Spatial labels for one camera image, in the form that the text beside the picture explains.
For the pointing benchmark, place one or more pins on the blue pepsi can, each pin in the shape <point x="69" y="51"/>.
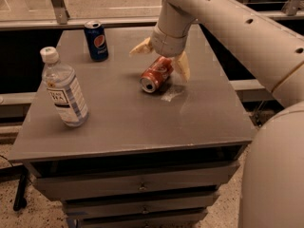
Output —
<point x="96" y="42"/>

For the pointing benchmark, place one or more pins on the grey drawer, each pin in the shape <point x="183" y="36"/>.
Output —
<point x="146" y="221"/>
<point x="102" y="185"/>
<point x="140" y="206"/>

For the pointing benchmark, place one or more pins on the top grey drawer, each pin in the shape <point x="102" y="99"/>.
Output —
<point x="102" y="185"/>

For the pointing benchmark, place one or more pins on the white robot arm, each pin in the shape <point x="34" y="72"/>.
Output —
<point x="272" y="192"/>

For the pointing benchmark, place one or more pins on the metal glass railing frame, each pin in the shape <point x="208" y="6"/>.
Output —
<point x="38" y="14"/>

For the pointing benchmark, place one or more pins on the black stand leg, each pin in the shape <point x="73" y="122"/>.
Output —
<point x="20" y="200"/>

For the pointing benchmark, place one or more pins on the grey drawer cabinet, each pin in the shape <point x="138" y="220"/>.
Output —
<point x="127" y="130"/>

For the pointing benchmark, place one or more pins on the clear plastic water bottle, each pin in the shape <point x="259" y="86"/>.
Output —
<point x="63" y="88"/>

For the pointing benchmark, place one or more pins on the bottom grey drawer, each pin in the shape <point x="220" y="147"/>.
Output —
<point x="146" y="221"/>

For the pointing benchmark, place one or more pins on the middle grey drawer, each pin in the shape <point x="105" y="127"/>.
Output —
<point x="140" y="206"/>

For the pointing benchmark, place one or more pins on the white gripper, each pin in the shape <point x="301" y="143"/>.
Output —
<point x="166" y="45"/>

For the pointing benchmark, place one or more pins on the red coke can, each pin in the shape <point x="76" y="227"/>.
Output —
<point x="159" y="71"/>

